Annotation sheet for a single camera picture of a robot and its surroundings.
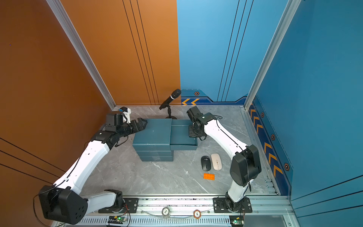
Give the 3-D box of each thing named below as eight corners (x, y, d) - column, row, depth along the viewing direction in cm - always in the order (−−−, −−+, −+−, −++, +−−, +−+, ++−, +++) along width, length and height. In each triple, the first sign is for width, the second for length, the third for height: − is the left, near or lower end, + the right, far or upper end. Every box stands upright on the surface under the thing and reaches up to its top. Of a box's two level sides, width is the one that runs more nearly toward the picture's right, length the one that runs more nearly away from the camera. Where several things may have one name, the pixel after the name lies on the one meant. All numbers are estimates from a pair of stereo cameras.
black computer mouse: (201, 170, 88) (202, 169, 85) (200, 158, 93) (201, 155, 90) (210, 170, 88) (211, 169, 85) (209, 158, 93) (209, 155, 90)
